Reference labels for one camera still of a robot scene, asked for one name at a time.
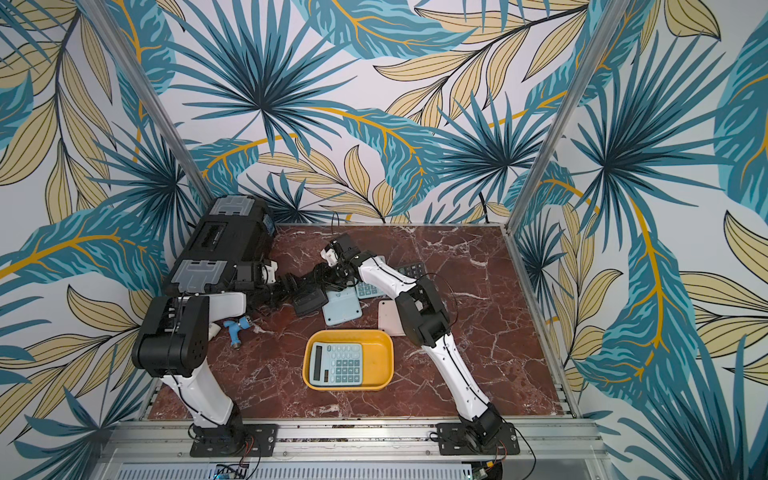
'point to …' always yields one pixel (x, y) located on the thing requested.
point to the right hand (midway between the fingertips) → (312, 283)
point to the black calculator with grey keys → (414, 270)
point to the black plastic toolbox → (234, 231)
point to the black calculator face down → (309, 302)
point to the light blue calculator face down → (341, 306)
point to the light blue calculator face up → (366, 292)
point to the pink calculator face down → (389, 318)
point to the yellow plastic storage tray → (378, 358)
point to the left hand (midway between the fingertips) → (300, 287)
